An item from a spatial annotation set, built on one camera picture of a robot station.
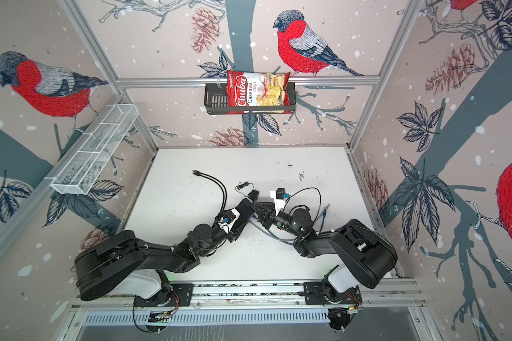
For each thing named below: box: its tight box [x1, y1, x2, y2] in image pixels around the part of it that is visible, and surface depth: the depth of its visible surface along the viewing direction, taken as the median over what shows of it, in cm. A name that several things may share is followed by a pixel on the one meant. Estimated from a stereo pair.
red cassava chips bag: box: [226, 70, 292, 115], surface depth 90 cm
